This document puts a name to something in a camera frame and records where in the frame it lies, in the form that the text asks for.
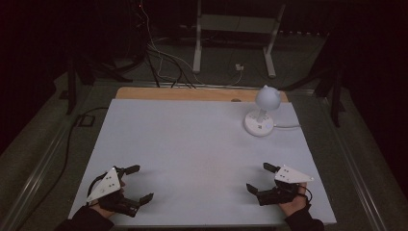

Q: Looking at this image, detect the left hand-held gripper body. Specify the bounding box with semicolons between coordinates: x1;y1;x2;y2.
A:
86;166;142;218

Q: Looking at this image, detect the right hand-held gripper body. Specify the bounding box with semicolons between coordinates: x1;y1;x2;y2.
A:
255;165;315;207

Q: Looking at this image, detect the white desk lamp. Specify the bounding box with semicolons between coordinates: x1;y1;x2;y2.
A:
243;84;282;139

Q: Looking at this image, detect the person's left hand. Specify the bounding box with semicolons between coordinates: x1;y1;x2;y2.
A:
90;181;127;220

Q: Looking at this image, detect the person's right hand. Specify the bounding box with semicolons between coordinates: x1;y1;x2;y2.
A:
278;182;310;218

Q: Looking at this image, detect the white table mat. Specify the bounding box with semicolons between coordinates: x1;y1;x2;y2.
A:
67;98;338;226

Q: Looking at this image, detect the black floor box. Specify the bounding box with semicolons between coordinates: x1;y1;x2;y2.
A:
77;114;96;128

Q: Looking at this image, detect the black tripod stand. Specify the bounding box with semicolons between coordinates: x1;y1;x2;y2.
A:
279;62;347;128
64;56;134;116

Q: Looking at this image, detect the grey metal stand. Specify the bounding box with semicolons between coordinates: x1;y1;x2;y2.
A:
192;0;287;80

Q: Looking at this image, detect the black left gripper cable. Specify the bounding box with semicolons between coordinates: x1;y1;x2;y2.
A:
86;172;109;197

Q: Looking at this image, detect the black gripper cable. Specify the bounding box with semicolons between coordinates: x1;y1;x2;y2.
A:
86;172;109;197
298;184;314;204

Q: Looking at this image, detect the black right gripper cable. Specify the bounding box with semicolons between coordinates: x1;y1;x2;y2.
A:
298;184;314;204

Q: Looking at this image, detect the white lamp cable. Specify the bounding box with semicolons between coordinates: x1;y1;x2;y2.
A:
273;123;302;130

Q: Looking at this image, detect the long black floor cable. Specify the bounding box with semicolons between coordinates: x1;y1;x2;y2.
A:
17;106;110;224

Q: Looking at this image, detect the black floor cable bundle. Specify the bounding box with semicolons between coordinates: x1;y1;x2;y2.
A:
144;44;197;90

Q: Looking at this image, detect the white floor cable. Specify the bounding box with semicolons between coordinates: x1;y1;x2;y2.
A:
140;0;243;88

